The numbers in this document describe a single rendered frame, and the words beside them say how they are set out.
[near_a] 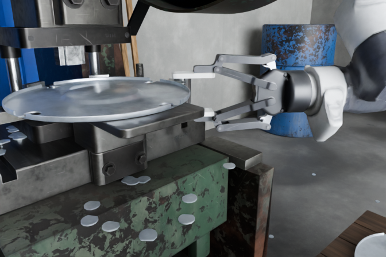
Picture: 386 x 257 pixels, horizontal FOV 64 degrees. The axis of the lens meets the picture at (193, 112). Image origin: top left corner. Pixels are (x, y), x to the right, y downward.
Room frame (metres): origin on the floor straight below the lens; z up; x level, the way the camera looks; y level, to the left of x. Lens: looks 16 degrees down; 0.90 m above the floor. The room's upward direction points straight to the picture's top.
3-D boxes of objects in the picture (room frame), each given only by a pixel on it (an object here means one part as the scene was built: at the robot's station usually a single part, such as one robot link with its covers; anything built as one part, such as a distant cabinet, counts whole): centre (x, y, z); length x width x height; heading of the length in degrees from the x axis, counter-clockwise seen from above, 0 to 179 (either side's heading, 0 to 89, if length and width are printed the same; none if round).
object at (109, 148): (0.47, 0.12, 0.72); 0.25 x 0.14 x 0.14; 44
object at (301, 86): (0.54, -0.15, 0.78); 0.09 x 0.07 x 0.08; 96
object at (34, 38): (0.60, 0.24, 0.86); 0.20 x 0.16 x 0.05; 134
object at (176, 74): (0.52, 0.00, 0.81); 0.07 x 0.03 x 0.01; 96
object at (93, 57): (0.70, 0.22, 0.81); 0.02 x 0.02 x 0.14
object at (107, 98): (0.51, 0.15, 0.78); 0.29 x 0.29 x 0.01
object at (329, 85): (0.53, -0.23, 0.76); 0.13 x 0.05 x 0.12; 6
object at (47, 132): (0.60, 0.24, 0.72); 0.20 x 0.16 x 0.03; 134
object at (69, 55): (0.59, 0.23, 0.84); 0.05 x 0.03 x 0.04; 134
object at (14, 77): (0.59, 0.34, 0.81); 0.02 x 0.02 x 0.14
